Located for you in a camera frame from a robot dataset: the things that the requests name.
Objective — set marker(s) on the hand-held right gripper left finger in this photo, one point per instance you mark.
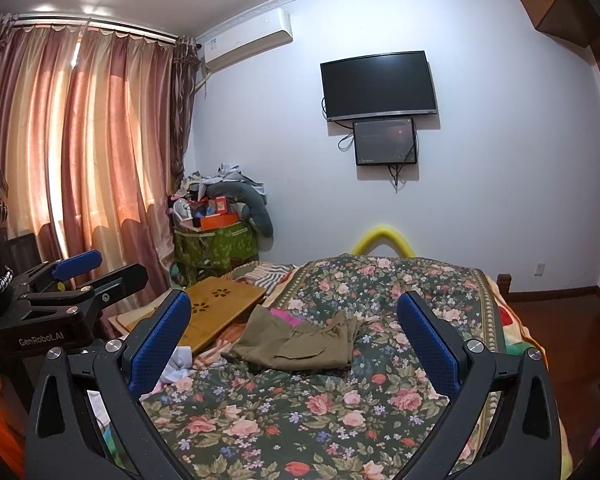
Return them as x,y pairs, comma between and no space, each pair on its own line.
160,345

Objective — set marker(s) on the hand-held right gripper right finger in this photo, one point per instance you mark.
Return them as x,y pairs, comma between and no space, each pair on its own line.
430,345

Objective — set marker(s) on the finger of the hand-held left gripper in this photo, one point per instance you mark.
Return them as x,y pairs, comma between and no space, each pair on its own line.
120,280
75,265

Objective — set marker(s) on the khaki pants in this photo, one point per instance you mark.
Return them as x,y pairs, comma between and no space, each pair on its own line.
305,345

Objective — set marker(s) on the person's left forearm orange sleeve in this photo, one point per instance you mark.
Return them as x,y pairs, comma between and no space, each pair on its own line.
0,435

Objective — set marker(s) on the white cloth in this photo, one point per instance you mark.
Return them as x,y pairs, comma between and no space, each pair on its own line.
180,365

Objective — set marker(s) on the wooden lap table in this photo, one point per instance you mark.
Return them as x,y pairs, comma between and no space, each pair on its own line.
220,305

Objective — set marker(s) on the colourful fleece blanket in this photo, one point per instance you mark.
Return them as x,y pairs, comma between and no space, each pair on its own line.
512,320

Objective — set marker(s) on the green floral storage box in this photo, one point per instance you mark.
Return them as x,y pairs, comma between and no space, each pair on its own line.
215,250

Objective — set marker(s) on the pink curtain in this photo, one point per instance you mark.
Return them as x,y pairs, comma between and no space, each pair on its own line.
105,160

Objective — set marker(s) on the orange box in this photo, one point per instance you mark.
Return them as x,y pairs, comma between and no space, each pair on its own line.
217,221

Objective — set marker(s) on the yellow foam tube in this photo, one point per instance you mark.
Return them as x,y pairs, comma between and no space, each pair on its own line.
362,242

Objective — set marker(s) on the small red box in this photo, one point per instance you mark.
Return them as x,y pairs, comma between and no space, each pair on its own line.
222,206

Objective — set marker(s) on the striped cloth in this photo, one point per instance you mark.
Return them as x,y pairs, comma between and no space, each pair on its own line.
265,275

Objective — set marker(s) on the pink cloth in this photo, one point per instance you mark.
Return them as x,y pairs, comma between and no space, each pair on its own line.
287,319

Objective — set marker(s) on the dark floral quilt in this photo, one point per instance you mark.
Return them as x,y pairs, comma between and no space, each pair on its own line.
290,410

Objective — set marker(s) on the pile of grey clothes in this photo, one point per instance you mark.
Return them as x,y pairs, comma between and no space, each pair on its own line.
225,175

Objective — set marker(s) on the grey plush pillow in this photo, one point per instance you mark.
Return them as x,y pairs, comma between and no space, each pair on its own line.
260,215

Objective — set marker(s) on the white air conditioner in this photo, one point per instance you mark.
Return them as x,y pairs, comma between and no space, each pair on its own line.
245,42

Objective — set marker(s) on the wooden bed post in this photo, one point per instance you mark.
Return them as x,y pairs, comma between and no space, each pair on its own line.
502,282

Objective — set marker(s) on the white wall socket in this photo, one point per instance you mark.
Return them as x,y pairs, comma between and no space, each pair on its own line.
540,269

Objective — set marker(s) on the small wall monitor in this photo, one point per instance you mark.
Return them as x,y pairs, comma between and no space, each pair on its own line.
385,140

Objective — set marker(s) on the curtain rail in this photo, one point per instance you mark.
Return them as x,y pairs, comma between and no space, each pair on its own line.
105,26

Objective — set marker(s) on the black wall television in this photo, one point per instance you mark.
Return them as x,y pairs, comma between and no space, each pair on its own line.
380,85

